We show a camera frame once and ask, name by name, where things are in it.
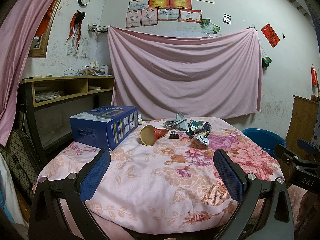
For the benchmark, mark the wooden wall shelf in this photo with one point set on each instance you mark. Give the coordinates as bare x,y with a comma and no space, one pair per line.
69,88

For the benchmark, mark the floral pink blanket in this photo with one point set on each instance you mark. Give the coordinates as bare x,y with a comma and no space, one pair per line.
173,186

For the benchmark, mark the pink door curtain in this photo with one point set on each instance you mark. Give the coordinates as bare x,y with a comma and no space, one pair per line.
17,32

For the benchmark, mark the checkered black bag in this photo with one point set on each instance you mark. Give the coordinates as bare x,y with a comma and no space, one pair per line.
24,166

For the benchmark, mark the red tan paper cone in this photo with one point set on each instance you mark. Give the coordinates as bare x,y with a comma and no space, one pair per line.
149,135

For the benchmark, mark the green red wall hanging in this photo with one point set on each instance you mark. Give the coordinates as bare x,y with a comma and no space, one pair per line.
265,59

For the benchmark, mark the green blue snack wrapper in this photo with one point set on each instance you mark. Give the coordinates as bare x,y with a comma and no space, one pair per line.
195,126

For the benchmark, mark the black binder clip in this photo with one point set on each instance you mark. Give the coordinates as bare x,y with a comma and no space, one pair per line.
173,135

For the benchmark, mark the brown fruit peel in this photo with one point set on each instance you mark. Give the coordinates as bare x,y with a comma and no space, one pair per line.
196,144

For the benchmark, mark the white printed wrapper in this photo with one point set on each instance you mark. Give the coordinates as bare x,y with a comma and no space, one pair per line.
202,136

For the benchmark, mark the pink hanging wall sheet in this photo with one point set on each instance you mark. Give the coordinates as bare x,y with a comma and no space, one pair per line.
199,76

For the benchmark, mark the wooden cabinet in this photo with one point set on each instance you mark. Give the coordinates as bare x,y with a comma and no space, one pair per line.
303,120

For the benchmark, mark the blue plastic bin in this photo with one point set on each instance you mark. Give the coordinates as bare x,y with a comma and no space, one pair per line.
265,139

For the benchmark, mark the grey crumpled paper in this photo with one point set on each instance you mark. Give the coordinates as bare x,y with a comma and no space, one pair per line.
179,123

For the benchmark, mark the wall certificates cluster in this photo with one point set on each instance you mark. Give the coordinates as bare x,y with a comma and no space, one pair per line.
142,13

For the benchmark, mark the blue cardboard box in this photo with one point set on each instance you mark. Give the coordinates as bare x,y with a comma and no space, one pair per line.
104,127

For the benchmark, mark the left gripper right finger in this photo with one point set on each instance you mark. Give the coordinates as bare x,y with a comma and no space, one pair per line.
232,175

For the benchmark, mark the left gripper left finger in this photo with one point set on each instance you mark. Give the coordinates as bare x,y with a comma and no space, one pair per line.
92,173

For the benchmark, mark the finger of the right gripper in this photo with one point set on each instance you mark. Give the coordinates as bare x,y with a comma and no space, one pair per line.
308,147

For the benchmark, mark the stack of books papers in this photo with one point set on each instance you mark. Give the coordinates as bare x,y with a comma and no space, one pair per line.
94,69

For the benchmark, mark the red paper wall decoration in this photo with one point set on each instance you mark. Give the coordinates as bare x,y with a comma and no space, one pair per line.
270,35

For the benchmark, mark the red tassel wall ornament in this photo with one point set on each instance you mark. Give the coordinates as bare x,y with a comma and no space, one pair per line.
75,26

